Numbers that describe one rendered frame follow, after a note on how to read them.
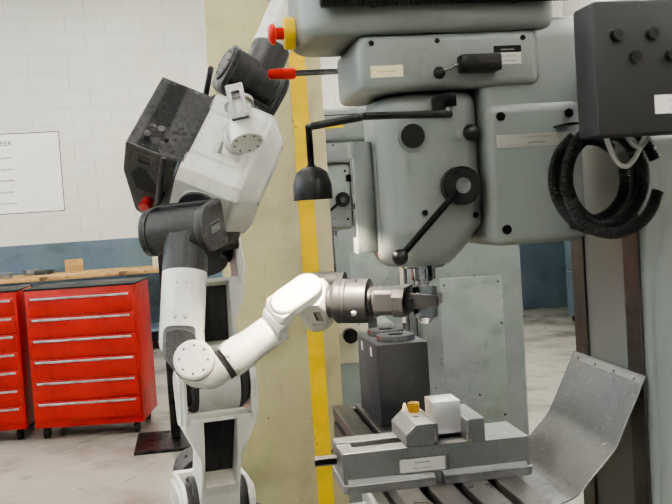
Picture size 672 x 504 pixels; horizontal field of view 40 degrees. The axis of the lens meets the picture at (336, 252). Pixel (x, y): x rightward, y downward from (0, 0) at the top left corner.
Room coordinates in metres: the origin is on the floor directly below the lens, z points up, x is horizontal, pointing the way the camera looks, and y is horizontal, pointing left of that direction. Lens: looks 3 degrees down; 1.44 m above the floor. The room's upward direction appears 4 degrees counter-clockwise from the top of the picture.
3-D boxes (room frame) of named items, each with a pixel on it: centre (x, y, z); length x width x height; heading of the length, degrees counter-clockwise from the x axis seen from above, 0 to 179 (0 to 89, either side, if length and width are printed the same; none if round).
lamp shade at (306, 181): (1.69, 0.04, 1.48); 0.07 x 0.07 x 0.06
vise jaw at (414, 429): (1.69, -0.12, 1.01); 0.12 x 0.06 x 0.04; 9
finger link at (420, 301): (1.75, -0.16, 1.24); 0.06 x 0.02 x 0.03; 74
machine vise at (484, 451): (1.70, -0.15, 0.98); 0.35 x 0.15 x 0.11; 99
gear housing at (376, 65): (1.79, -0.21, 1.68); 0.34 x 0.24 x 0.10; 99
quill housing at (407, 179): (1.78, -0.17, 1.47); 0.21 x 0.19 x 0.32; 9
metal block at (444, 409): (1.70, -0.18, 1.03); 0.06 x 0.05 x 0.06; 9
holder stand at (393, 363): (2.19, -0.12, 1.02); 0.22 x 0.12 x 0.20; 10
